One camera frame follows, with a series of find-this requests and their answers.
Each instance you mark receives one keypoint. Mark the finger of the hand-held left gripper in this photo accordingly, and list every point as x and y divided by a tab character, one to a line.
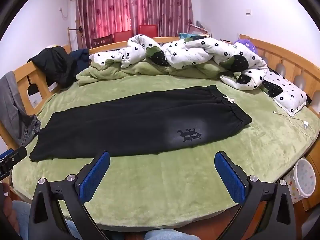
15	155

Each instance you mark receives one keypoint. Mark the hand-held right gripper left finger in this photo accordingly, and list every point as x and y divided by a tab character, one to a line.
95	177

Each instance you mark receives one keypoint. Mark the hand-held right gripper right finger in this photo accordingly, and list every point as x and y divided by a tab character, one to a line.
230	177

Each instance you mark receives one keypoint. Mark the black sock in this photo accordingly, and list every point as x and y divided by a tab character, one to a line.
125	120

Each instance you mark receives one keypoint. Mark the grey denim jeans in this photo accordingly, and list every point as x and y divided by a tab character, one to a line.
12	105

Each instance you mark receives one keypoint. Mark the star print white bag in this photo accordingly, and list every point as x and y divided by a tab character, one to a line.
291	183

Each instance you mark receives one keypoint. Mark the green fleece bed sheet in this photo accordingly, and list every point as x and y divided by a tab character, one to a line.
160	180

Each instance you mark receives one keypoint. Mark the white dotted trash bin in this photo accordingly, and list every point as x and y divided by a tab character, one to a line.
305	177

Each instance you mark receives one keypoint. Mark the white charger plug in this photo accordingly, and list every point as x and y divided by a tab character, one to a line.
305	125

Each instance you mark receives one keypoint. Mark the black jacket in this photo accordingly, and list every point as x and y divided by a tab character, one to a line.
55	65

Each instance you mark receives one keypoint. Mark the white floral pillow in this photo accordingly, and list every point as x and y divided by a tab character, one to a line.
287	90

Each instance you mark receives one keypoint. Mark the green fleece blanket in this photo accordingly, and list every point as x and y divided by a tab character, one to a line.
112	73

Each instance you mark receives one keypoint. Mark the navy blue garment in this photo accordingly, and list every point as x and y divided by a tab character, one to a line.
80	56

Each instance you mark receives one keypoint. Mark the purple plush toy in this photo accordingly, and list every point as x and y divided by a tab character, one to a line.
246	45

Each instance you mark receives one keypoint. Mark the white floral quilt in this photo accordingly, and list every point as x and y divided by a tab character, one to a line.
190	47

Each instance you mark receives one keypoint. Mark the wooden coat rack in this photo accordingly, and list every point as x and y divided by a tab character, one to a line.
80	33

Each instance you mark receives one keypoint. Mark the teal cloth item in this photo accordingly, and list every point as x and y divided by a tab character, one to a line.
186	36

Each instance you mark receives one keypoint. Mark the cardboard box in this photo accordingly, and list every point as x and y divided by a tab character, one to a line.
200	27

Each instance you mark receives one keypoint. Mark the wooden bed frame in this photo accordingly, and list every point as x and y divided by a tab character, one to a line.
287	55

